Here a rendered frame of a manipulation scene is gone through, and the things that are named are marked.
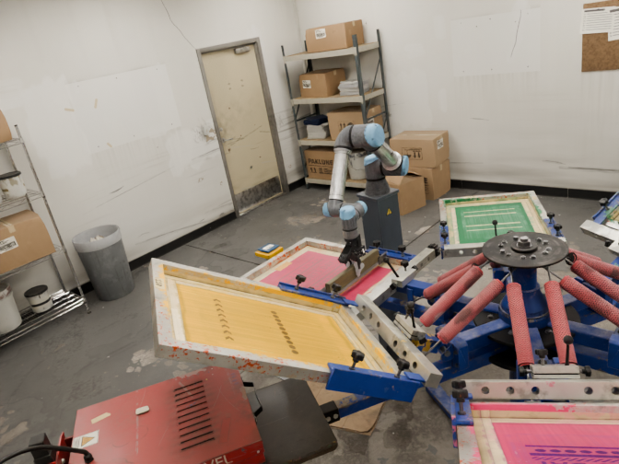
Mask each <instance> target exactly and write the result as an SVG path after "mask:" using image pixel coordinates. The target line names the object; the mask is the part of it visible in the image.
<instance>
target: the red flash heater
mask: <svg viewBox="0 0 619 464"><path fill-rule="evenodd" d="M145 406H148V408H149V411H148V412H145V413H142V414H139V415H136V414H135V411H136V409H138V408H142V407H145ZM58 446H62V447H76V448H83V449H85V450H87V451H88V452H89V453H91V455H92V457H93V458H94V459H93V460H92V461H91V462H90V463H88V464H260V463H263V462H265V457H264V452H265V450H264V446H263V441H262V438H261V436H260V433H259V430H258V427H257V424H256V422H255V419H254V416H253V413H252V410H251V405H250V402H249V400H248V396H247V393H246V390H245V388H244V385H243V382H242V379H241V376H240V373H239V370H236V369H230V368H224V367H218V366H212V365H210V366H207V367H204V368H201V369H198V370H195V371H192V372H190V373H187V374H184V375H181V376H178V377H174V378H171V379H168V380H165V381H162V382H159V383H157V384H154V385H152V386H149V387H146V388H143V389H139V390H136V391H133V392H130V393H127V394H124V395H122V396H119V397H116V398H113V399H110V400H105V401H103V402H100V403H97V404H94V405H91V406H88V407H86V408H83V409H80V410H77V412H76V423H75V429H74V435H71V436H68V437H65V436H64V432H61V435H60V438H59V443H58ZM83 457H84V454H78V453H72V452H63V451H57V452H56V457H55V462H56V463H55V464H87V463H86V462H85V461H84V458H83Z"/></svg>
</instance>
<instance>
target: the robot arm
mask: <svg viewBox="0 0 619 464"><path fill-rule="evenodd" d="M384 139H385V134H384V132H383V129H382V127H381V126H380V125H379V124H375V123H370V124H358V125H349V126H346V127H345V128H344V129H343V130H342V131H341V132H340V133H339V134H338V136H337V138H336V140H335V143H334V147H333V151H334V153H335V155H334V162H333V174H332V182H331V189H330V196H329V202H328V203H325V204H324V205H323V207H322V212H323V214H324V215H325V216H327V217H340V218H341V223H342V229H343V235H344V239H345V242H346V244H345V247H344V249H343V251H342V252H341V254H340V256H339V258H338V261H339V262H340V263H344V264H345V266H346V268H347V267H349V266H350V265H352V264H354V266H355V268H356V276H357V277H359V276H360V272H361V270H362V269H363V268H364V263H361V260H360V257H362V255H363V256H364V255H366V252H365V253H363V249H364V251H365V245H362V244H361V237H360V234H358V229H357V223H356V221H357V220H358V219H359V218H361V217H362V216H363V215H364V214H365V213H366V211H367V209H368V208H367V206H366V204H365V203H364V202H362V201H357V202H355V203H343V202H344V195H345V182H346V174H347V168H348V160H349V155H350V154H351V153H352V149H353V148H354V147H363V148H364V149H365V150H366V151H368V152H372V153H373V154H372V155H369V156H367V157H365V158H364V166H365V172H366V180H367V183H366V189H365V194H366V195H367V196H380V195H384V194H386V193H388V192H390V186H389V184H388V182H387V180H386V176H405V175H406V174H407V172H408V168H409V159H408V156H401V155H400V154H399V153H397V152H393V151H392V150H391V149H390V147H389V146H388V145H387V144H386V143H385V142H384ZM361 246H362V247H361ZM361 250H362V251H361Z"/></svg>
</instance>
